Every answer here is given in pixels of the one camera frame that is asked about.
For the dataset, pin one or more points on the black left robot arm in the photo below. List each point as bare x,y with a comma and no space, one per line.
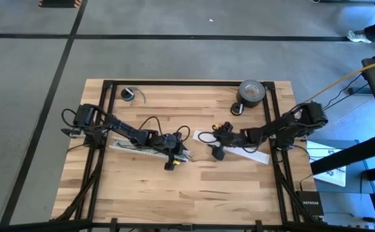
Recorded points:
123,129

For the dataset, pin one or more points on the black network switch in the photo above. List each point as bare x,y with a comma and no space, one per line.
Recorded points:
310,203

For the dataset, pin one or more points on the grey duct tape roll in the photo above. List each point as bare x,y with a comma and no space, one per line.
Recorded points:
244,100

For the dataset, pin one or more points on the black metal base bar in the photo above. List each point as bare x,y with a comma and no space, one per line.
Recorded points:
345,1

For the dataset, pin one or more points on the black orange floor object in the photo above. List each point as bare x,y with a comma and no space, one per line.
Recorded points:
60,3

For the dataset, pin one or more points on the white paper with markers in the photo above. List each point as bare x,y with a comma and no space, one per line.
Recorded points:
332,174

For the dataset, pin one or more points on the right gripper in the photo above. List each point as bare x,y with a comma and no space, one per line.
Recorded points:
236,138

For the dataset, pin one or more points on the person's shoe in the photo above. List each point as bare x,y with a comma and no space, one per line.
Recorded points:
358,37

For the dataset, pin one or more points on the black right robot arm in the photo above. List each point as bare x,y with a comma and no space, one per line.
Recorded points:
290,124

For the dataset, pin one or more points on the black aluminium table frame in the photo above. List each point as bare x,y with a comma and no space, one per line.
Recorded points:
190,83

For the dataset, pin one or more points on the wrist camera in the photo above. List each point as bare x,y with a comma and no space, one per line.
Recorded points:
227,126
169,165

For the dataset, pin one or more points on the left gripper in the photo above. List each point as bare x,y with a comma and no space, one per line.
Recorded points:
169,143

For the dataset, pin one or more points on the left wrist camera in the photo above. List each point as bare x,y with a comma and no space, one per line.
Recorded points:
169,165

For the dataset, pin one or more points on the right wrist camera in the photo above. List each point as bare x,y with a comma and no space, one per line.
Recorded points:
227,126

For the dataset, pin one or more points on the white duct cover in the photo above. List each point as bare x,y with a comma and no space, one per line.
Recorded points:
258,157

